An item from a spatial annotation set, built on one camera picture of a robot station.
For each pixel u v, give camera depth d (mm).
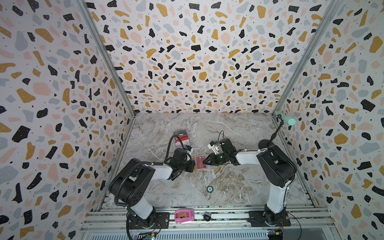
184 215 724
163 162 624
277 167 519
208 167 916
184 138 1011
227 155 780
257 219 735
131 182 456
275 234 717
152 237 702
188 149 852
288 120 734
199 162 937
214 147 876
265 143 1032
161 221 730
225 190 816
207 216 717
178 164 732
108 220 746
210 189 835
